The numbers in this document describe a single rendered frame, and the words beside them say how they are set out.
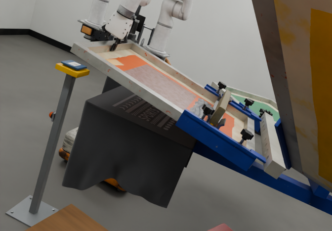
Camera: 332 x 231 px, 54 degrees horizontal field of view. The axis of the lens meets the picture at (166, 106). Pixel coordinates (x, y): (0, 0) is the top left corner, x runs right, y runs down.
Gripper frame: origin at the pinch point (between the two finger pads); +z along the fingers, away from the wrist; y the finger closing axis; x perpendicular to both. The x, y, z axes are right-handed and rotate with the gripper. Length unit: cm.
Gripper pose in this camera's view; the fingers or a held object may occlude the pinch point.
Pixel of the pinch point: (109, 44)
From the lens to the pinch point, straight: 153.2
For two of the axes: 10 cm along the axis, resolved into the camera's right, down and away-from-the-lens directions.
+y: -8.3, -5.5, 1.0
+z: -4.9, 8.1, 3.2
